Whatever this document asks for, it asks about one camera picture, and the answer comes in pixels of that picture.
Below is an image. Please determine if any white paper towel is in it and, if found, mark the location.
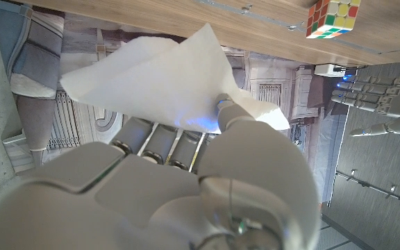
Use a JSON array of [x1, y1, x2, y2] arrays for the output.
[[59, 22, 291, 135]]

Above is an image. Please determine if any multicolour puzzle cube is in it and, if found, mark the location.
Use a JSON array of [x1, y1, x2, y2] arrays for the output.
[[306, 0, 363, 40]]

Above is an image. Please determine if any printed living room backdrop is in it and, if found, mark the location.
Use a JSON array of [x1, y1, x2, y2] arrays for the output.
[[0, 0, 350, 206]]

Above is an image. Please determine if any white power strip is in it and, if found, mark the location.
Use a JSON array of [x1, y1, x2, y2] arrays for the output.
[[313, 63, 347, 78]]

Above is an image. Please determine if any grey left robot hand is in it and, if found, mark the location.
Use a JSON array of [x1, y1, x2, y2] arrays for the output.
[[331, 74, 400, 137]]

